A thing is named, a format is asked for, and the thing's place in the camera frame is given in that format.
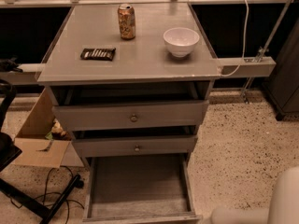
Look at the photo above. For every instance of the grey metal railing beam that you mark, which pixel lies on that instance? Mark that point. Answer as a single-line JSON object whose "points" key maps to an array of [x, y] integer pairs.
{"points": [[241, 68]]}

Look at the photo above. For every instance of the black chair base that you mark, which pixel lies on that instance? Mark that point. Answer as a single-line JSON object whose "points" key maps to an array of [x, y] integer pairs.
{"points": [[31, 179]]}

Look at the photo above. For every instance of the dark grey side cabinet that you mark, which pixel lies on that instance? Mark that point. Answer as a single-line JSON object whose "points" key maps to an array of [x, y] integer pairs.
{"points": [[282, 88]]}

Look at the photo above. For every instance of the white bowl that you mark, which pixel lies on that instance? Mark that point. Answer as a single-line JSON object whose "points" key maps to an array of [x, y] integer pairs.
{"points": [[181, 41]]}

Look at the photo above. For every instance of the gold soda can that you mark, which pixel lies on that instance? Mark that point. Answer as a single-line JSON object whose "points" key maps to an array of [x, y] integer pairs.
{"points": [[126, 17]]}

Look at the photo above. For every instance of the cardboard box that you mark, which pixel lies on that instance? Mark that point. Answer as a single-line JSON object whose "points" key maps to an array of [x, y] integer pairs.
{"points": [[31, 138]]}

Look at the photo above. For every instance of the dark chocolate bar wrapper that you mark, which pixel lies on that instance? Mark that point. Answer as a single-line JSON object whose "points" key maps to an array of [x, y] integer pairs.
{"points": [[98, 54]]}

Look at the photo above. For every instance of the grey drawer cabinet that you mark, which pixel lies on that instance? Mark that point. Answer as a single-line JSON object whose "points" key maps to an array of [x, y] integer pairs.
{"points": [[142, 69]]}

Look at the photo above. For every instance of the grey top drawer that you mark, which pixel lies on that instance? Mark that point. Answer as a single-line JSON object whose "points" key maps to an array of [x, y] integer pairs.
{"points": [[130, 116]]}

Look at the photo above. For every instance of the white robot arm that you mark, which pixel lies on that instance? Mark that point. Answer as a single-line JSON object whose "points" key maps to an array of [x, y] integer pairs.
{"points": [[283, 209]]}

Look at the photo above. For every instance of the grey bottom drawer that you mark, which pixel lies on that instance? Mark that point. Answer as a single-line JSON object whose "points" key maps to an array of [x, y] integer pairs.
{"points": [[150, 189]]}

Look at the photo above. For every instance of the grey drawer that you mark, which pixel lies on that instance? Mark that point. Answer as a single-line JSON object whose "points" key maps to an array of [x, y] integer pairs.
{"points": [[150, 189], [129, 146], [130, 116]]}

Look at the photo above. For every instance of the metal diagonal rod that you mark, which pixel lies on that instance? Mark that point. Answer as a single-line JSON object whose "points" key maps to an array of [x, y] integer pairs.
{"points": [[263, 50]]}

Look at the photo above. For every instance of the grey middle drawer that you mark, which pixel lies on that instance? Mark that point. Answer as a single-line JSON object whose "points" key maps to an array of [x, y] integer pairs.
{"points": [[129, 146]]}

